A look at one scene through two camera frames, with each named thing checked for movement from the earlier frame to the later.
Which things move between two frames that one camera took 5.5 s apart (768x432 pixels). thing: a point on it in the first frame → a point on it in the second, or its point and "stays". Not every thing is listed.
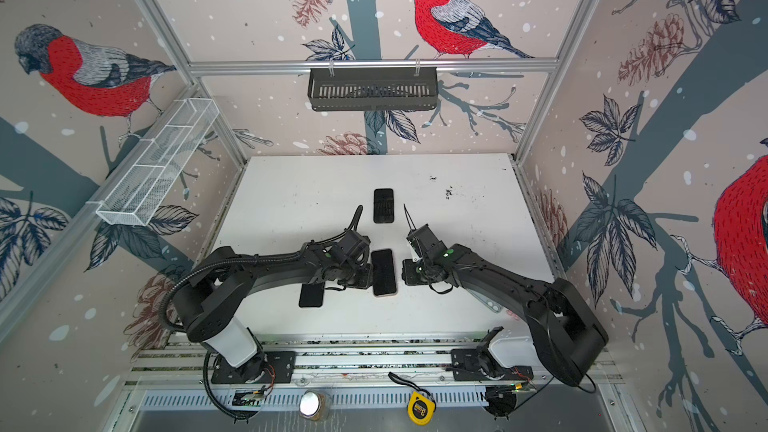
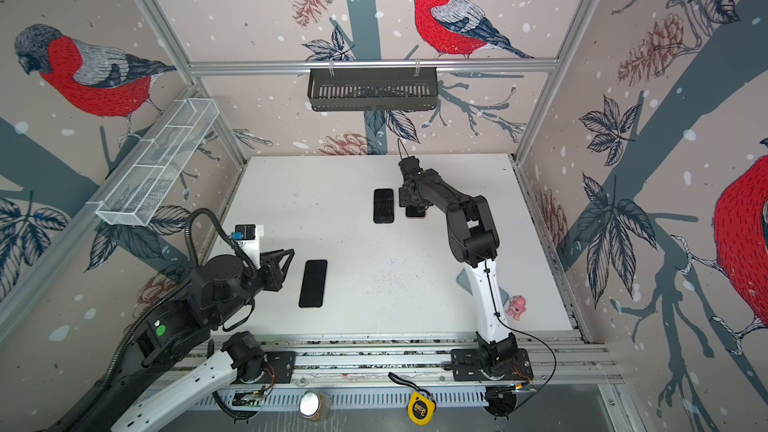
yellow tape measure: x=421 y=405 stays
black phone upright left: x=311 y=295 stays
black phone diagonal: x=383 y=205 stays
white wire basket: x=144 y=185 stays
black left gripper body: x=356 y=275 → x=255 y=280
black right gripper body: x=416 y=270 → x=407 y=195
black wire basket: x=373 y=90 stays
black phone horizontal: x=384 y=282 → x=411 y=211
